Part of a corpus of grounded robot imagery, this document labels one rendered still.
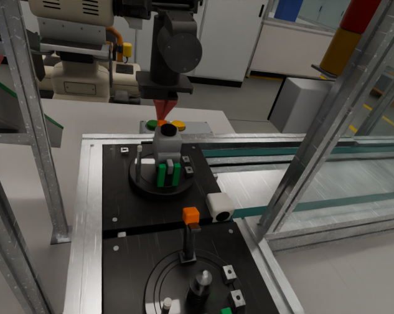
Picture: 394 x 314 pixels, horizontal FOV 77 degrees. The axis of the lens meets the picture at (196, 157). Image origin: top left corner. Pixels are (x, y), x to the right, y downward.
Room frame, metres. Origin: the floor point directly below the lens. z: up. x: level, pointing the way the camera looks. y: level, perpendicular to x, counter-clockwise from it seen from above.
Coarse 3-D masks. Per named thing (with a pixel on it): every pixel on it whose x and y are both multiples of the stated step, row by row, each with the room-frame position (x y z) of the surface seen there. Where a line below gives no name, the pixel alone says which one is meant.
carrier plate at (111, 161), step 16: (144, 144) 0.49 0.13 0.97; (192, 144) 0.54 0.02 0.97; (112, 160) 0.40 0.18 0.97; (128, 160) 0.41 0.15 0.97; (192, 160) 0.47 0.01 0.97; (112, 176) 0.35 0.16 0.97; (208, 176) 0.42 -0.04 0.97; (112, 192) 0.31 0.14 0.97; (128, 192) 0.32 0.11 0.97; (192, 192) 0.36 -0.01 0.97; (208, 192) 0.37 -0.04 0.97; (112, 208) 0.28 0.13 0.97; (128, 208) 0.29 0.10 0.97; (144, 208) 0.29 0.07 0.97; (160, 208) 0.30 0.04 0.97; (176, 208) 0.31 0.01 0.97; (208, 208) 0.33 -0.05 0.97; (112, 224) 0.25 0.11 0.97; (128, 224) 0.25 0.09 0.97; (144, 224) 0.26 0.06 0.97; (160, 224) 0.27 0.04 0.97; (176, 224) 0.28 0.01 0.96
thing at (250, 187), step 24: (216, 168) 0.53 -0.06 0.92; (240, 168) 0.55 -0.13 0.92; (264, 168) 0.58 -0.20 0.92; (240, 192) 0.46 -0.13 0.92; (264, 192) 0.48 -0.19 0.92; (240, 216) 0.35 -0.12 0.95; (360, 216) 0.42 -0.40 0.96; (384, 216) 0.45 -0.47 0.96; (288, 240) 0.34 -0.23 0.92; (312, 240) 0.37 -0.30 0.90; (336, 240) 0.41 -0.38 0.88
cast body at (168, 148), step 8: (160, 128) 0.39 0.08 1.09; (168, 128) 0.38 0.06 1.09; (176, 128) 0.39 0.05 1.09; (160, 136) 0.37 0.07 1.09; (168, 136) 0.37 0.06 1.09; (176, 136) 0.38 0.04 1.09; (152, 144) 0.40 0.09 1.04; (160, 144) 0.36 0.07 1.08; (168, 144) 0.36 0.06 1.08; (176, 144) 0.37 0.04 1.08; (160, 152) 0.36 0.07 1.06; (168, 152) 0.36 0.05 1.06; (176, 152) 0.37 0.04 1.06; (160, 160) 0.35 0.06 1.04; (168, 160) 0.35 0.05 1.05; (176, 160) 0.36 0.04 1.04; (168, 168) 0.34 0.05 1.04
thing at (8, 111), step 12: (0, 84) 0.25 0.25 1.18; (0, 96) 0.25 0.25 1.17; (12, 96) 0.27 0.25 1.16; (0, 108) 0.24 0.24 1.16; (12, 108) 0.26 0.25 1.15; (0, 120) 0.23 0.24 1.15; (12, 120) 0.25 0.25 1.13; (48, 120) 0.35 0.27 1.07; (48, 132) 0.34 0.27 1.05; (60, 132) 0.40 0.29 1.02; (24, 144) 0.36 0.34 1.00; (60, 144) 0.39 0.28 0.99
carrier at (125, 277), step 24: (120, 240) 0.22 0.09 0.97; (144, 240) 0.23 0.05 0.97; (168, 240) 0.24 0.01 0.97; (216, 240) 0.26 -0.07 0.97; (240, 240) 0.27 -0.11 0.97; (120, 264) 0.18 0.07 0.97; (144, 264) 0.19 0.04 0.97; (168, 264) 0.19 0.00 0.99; (192, 264) 0.20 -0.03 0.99; (216, 264) 0.21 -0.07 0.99; (240, 264) 0.23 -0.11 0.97; (120, 288) 0.15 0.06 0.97; (144, 288) 0.16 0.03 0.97; (168, 288) 0.16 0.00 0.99; (192, 288) 0.15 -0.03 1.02; (216, 288) 0.17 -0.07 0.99; (240, 288) 0.18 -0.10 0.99; (264, 288) 0.20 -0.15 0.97; (120, 312) 0.12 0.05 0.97; (144, 312) 0.12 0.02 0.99; (168, 312) 0.10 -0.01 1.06; (192, 312) 0.13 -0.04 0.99; (216, 312) 0.14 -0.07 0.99; (240, 312) 0.15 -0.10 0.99; (264, 312) 0.16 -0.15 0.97
